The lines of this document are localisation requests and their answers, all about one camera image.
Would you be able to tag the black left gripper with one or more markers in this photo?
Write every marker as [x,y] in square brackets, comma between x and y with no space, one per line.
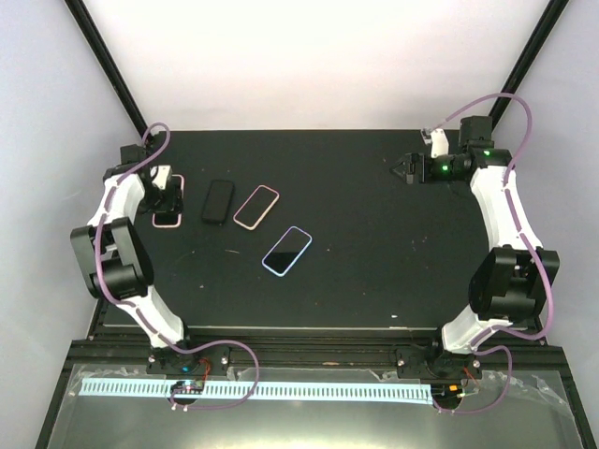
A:
[173,203]

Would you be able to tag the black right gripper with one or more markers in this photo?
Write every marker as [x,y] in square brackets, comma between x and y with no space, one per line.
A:
[423,170]

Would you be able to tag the phone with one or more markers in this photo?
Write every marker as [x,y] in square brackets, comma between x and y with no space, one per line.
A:
[255,208]
[217,202]
[168,220]
[286,252]

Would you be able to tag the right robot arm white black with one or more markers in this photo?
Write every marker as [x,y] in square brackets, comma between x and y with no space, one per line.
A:
[513,284]

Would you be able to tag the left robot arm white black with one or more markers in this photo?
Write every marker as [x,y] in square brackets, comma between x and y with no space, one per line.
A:
[113,261]

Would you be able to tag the phone in black case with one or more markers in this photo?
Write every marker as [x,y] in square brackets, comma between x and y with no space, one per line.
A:
[217,202]

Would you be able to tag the phone in blue case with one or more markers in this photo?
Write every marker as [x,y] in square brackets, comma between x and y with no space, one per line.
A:
[286,252]

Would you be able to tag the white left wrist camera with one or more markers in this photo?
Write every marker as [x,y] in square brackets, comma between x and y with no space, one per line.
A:
[161,176]

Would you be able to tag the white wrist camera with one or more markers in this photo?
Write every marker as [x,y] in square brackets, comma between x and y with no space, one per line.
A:
[436,140]
[161,176]

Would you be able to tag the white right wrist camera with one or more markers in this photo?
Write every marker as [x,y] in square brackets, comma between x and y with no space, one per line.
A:
[436,140]

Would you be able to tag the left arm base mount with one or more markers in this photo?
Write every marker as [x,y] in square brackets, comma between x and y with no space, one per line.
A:
[167,362]

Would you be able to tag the white slotted cable duct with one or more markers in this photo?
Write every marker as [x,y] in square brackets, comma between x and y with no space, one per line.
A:
[230,390]

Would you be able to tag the left black frame post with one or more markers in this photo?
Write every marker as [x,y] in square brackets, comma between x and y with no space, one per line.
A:
[100,50]

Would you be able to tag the black frame post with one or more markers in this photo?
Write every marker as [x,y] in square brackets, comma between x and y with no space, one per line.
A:
[534,44]
[100,50]

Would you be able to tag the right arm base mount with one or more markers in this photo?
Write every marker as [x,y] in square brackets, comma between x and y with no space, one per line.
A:
[431,363]

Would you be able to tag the right black frame post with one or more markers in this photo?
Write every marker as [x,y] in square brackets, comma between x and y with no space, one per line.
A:
[534,44]

